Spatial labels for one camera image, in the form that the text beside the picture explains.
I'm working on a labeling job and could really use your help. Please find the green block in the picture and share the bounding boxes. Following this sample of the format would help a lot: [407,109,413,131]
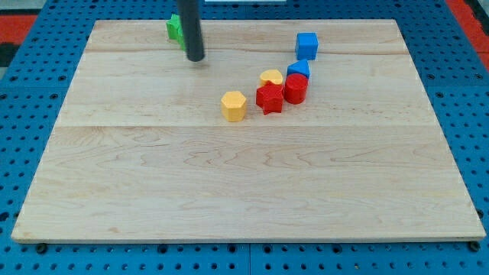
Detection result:
[166,14,186,50]

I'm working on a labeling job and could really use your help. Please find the blue cube block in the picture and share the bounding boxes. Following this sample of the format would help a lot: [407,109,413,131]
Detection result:
[295,32,319,60]

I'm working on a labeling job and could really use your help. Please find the yellow heart block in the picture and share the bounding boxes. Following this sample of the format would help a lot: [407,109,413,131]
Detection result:
[259,69,283,86]

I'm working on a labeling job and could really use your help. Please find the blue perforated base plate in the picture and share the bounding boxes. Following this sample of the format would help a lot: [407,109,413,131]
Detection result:
[1,0,488,274]

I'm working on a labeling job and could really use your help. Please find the black cylindrical robot arm rod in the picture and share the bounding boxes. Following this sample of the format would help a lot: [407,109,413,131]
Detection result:
[176,0,205,62]

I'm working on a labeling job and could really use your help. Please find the blue triangular block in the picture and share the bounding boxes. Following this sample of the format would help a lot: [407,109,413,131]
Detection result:
[287,60,310,79]

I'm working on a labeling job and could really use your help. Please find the red cylinder block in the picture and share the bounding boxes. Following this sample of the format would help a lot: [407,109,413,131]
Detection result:
[284,73,309,105]

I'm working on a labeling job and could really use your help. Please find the light wooden board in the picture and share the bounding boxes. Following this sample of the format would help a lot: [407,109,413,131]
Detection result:
[11,19,486,244]

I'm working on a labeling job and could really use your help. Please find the yellow hexagon block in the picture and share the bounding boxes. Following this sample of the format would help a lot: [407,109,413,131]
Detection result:
[221,91,247,122]

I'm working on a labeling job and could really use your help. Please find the red star block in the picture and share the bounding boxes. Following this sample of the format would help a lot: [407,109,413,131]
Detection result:
[255,85,283,115]

